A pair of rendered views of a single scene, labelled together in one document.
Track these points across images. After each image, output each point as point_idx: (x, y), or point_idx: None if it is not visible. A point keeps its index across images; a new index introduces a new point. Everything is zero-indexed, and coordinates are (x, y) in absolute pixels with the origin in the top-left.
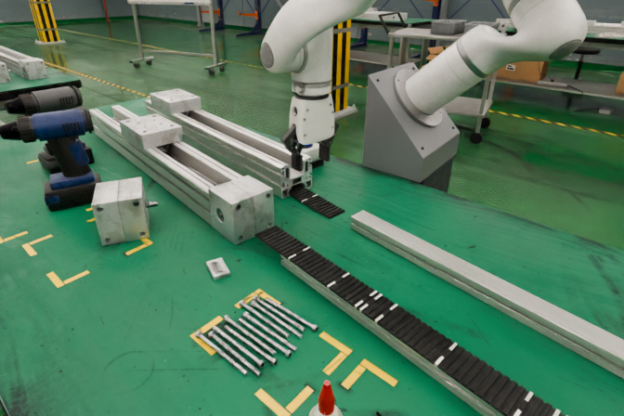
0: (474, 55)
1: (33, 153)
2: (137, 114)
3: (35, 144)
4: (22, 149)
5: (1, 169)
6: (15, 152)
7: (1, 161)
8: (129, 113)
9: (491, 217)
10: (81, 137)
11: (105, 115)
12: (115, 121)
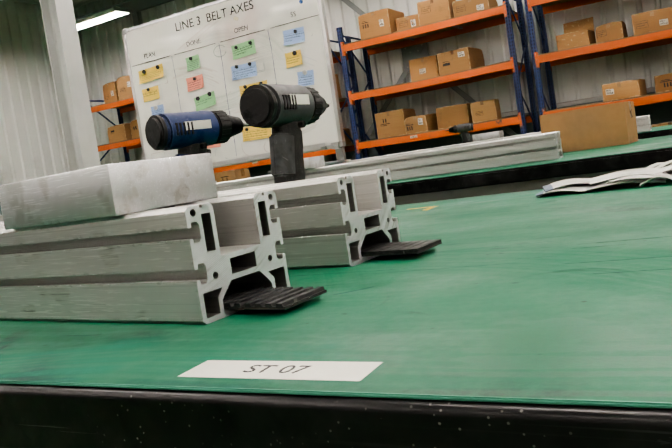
0: None
1: (428, 221)
2: (424, 291)
3: (482, 219)
4: (473, 216)
5: (412, 215)
6: (471, 214)
7: (452, 212)
8: (242, 190)
9: None
10: (412, 239)
11: (302, 180)
12: (247, 188)
